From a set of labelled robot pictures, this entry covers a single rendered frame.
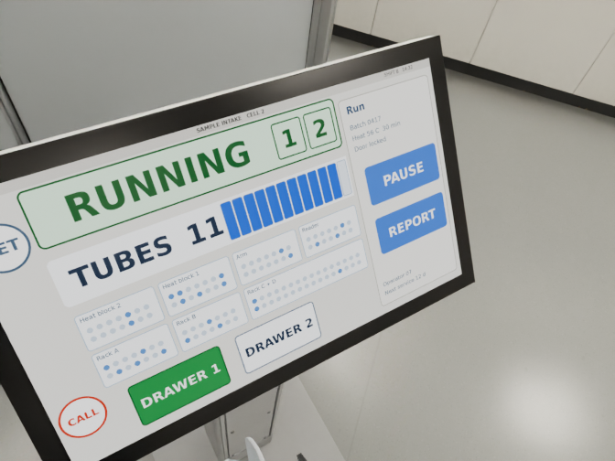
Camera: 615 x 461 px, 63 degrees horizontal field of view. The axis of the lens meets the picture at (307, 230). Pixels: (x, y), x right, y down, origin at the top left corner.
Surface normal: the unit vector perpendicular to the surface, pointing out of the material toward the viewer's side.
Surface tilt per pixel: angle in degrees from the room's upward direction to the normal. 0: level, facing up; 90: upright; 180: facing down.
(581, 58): 90
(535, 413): 0
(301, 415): 5
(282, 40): 90
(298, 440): 5
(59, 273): 50
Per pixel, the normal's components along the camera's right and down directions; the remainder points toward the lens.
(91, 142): 0.45, 0.19
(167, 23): -0.32, 0.75
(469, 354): 0.11, -0.58
